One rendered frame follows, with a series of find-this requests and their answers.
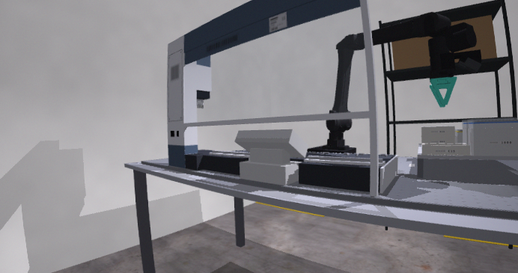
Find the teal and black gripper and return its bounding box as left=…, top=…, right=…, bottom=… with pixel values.
left=430, top=52, right=457, bottom=107

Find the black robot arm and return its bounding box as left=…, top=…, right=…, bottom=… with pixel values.
left=322, top=12, right=482, bottom=150

